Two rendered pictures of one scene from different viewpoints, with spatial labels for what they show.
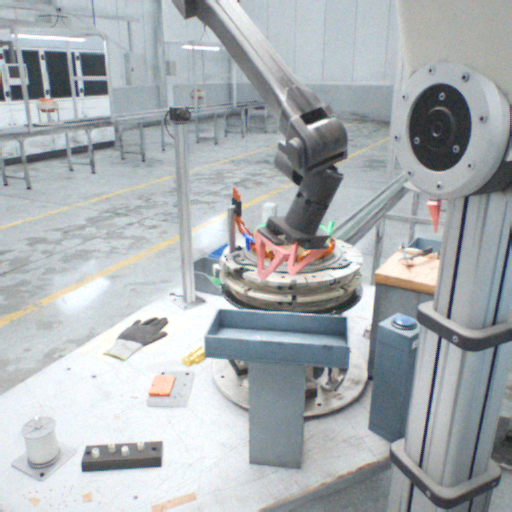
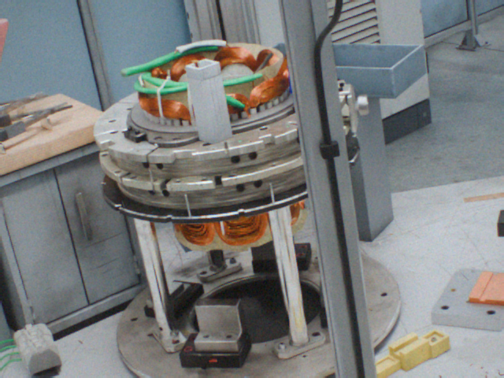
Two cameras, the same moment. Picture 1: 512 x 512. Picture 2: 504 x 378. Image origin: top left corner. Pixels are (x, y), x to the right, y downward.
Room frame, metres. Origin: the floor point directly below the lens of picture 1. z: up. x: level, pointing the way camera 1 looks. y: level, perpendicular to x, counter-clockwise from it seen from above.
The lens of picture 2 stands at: (2.13, 0.52, 1.50)
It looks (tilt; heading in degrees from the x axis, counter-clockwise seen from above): 23 degrees down; 208
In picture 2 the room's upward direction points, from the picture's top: 10 degrees counter-clockwise
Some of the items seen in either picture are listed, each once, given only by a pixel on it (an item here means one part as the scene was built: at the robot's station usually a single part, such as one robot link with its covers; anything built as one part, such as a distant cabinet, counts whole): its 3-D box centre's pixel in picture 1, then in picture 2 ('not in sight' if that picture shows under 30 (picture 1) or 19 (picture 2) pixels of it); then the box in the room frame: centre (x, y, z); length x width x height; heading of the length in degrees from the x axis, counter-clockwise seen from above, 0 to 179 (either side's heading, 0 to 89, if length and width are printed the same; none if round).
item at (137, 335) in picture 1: (139, 333); not in sight; (1.23, 0.33, 0.79); 0.24 x 0.13 x 0.02; 153
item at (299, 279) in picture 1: (292, 256); (220, 108); (1.06, -0.08, 1.09); 0.32 x 0.32 x 0.01
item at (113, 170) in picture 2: not in sight; (115, 165); (1.16, -0.18, 1.05); 0.09 x 0.04 x 0.01; 57
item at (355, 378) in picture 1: (289, 365); (257, 309); (1.06, -0.08, 0.80); 0.39 x 0.39 x 0.01
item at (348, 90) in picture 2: (224, 269); (346, 108); (1.02, 0.07, 1.07); 0.04 x 0.02 x 0.05; 15
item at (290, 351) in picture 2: not in sight; (299, 343); (1.14, 0.02, 0.81); 0.07 x 0.03 x 0.01; 140
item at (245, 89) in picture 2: not in sight; (243, 94); (1.11, -0.02, 1.13); 0.08 x 0.02 x 0.04; 147
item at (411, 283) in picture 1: (427, 271); (24, 134); (1.06, -0.40, 1.05); 0.20 x 0.19 x 0.02; 148
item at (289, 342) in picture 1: (277, 392); (342, 144); (0.78, -0.04, 0.92); 0.25 x 0.11 x 0.28; 82
